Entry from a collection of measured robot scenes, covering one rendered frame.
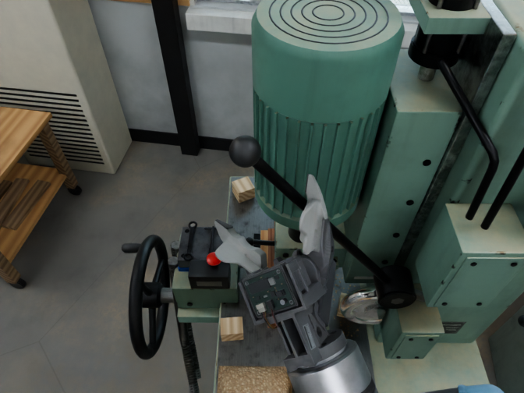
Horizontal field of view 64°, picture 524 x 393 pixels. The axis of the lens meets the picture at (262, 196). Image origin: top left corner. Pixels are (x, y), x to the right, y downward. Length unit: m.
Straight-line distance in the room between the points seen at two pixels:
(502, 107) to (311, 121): 0.20
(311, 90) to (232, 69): 1.71
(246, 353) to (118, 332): 1.15
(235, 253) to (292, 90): 0.21
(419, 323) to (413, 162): 0.28
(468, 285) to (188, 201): 1.81
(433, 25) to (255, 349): 0.65
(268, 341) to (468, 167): 0.52
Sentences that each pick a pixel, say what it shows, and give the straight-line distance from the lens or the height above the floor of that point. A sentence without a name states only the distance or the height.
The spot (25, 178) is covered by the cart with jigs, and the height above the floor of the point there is 0.18.
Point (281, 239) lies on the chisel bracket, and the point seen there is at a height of 1.07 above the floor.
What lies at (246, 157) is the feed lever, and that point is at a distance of 0.44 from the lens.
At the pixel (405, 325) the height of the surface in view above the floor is 1.08.
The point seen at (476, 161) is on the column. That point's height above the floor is 1.38.
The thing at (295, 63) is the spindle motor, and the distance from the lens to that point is 0.46.
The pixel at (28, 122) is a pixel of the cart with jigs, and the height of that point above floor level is 0.53.
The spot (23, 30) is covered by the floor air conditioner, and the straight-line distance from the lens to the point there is 2.12.
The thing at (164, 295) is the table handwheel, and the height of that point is 0.83.
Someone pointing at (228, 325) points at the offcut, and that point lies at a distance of 0.88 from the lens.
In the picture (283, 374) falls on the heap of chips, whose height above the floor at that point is 0.92.
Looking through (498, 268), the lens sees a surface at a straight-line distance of 0.62.
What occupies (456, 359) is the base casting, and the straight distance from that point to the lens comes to 1.08.
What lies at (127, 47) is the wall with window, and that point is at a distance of 2.30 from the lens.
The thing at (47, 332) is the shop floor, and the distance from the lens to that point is 2.08.
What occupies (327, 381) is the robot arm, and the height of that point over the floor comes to 1.26.
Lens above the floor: 1.74
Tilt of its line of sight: 50 degrees down
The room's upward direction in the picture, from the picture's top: straight up
